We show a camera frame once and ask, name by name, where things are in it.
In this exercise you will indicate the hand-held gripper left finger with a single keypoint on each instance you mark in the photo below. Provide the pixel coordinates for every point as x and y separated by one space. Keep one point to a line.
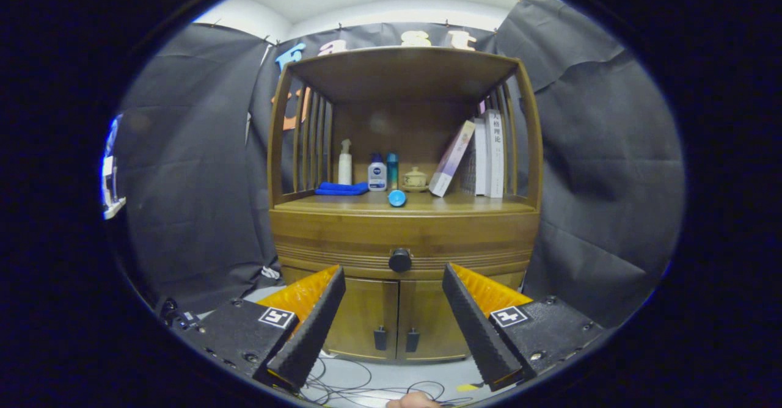
311 335

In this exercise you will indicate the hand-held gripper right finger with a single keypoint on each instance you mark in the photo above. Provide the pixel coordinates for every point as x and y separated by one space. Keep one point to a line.
476 335

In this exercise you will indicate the wooden drawer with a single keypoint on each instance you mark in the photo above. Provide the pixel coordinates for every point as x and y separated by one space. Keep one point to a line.
342 237

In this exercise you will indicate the black round drawer knob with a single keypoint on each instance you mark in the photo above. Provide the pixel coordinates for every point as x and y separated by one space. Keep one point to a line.
400 260

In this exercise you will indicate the blue and white tube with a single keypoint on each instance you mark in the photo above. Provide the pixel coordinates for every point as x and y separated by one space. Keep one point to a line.
397 198

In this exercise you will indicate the wooden cabinet door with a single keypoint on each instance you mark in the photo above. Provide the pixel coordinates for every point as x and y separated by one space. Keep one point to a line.
427 316
366 310

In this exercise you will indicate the wooden countertop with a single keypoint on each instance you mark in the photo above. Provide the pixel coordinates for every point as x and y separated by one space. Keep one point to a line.
476 203

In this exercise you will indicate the wooden cabinet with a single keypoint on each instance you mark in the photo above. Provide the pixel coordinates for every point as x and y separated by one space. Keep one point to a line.
403 72

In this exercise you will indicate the blue folded cloth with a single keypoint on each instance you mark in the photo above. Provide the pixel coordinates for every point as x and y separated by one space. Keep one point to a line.
342 188

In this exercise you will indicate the beige lidded teacup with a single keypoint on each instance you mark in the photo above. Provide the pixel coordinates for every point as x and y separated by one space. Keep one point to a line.
415 179

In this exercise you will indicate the patterned cover book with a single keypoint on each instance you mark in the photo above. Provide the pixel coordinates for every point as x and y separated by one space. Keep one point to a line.
473 163

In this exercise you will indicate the white pump bottle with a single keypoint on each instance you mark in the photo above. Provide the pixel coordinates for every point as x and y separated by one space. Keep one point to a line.
345 167

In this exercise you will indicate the white bottle with blue cap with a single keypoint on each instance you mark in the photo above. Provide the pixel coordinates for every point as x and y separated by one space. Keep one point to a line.
377 176

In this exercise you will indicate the purple and white book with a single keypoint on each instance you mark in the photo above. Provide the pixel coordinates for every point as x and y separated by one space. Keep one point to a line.
452 160

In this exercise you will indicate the slim teal bottle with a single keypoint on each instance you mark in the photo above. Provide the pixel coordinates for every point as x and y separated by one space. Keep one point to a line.
392 170

